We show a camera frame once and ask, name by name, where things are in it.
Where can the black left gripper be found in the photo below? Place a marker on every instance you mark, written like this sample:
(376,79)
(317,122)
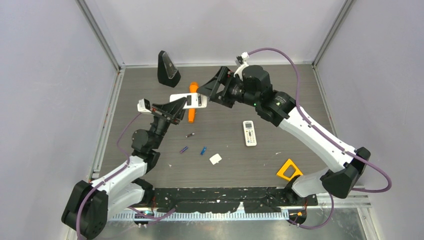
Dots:
(171,110)

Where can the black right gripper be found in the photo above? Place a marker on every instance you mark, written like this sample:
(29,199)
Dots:
(225,77)

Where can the red white remote control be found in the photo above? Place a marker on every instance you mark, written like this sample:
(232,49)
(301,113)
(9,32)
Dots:
(193,100)

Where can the blue battery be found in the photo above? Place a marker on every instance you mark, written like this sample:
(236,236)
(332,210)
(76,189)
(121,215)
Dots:
(203,150)

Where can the white battery cover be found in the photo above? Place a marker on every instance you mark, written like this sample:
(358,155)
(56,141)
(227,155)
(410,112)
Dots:
(216,158)

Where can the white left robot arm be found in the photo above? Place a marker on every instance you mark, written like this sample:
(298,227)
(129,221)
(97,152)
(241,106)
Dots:
(92,204)

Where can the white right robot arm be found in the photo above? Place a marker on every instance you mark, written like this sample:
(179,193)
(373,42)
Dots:
(251,85)

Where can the black wedge stand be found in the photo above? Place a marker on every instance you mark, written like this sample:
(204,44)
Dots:
(167,73)

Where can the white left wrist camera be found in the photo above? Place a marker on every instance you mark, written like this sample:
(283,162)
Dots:
(144,106)

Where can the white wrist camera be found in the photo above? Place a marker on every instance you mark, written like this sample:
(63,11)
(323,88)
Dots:
(242,63)
(144,106)

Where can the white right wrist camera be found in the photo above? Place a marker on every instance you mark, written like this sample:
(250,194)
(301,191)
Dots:
(242,63)

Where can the yellow triangular frame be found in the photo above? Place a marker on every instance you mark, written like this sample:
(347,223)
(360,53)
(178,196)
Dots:
(289,170)

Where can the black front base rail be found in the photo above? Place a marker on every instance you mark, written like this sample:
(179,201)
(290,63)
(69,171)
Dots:
(221,200)

